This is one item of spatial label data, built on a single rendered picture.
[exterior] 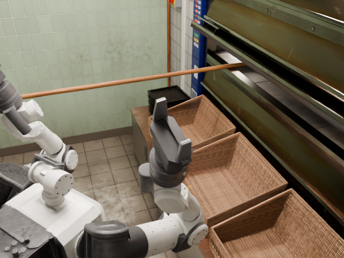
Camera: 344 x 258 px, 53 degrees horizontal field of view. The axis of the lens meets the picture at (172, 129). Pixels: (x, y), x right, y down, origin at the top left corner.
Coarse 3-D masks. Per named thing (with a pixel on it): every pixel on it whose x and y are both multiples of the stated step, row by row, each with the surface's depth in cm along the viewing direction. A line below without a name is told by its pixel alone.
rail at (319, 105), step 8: (208, 32) 221; (224, 40) 205; (232, 48) 195; (248, 56) 181; (256, 64) 174; (272, 72) 163; (280, 80) 157; (296, 88) 148; (304, 96) 143; (320, 104) 135; (328, 112) 131
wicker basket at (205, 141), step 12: (204, 96) 273; (180, 108) 275; (192, 108) 279; (204, 108) 272; (216, 108) 256; (180, 120) 281; (192, 120) 285; (204, 120) 272; (216, 120) 256; (228, 120) 241; (192, 132) 277; (204, 132) 271; (216, 132) 255; (228, 132) 233; (192, 144) 262; (204, 144) 231; (228, 144) 239; (192, 156) 233
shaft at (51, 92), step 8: (224, 64) 235; (232, 64) 236; (240, 64) 238; (176, 72) 224; (184, 72) 226; (192, 72) 228; (200, 72) 230; (120, 80) 214; (128, 80) 215; (136, 80) 216; (144, 80) 219; (64, 88) 204; (72, 88) 205; (80, 88) 206; (88, 88) 208; (24, 96) 197; (32, 96) 199; (40, 96) 201
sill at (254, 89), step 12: (216, 60) 250; (228, 72) 235; (240, 72) 231; (240, 84) 222; (252, 84) 214; (264, 96) 200; (276, 108) 188; (288, 120) 180; (300, 120) 176; (300, 132) 172; (312, 132) 166; (324, 144) 157; (336, 144) 157; (336, 156) 151
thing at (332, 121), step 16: (224, 32) 239; (224, 48) 203; (240, 48) 204; (272, 64) 185; (272, 80) 162; (288, 80) 163; (304, 80) 169; (320, 96) 151; (320, 112) 135; (336, 112) 136
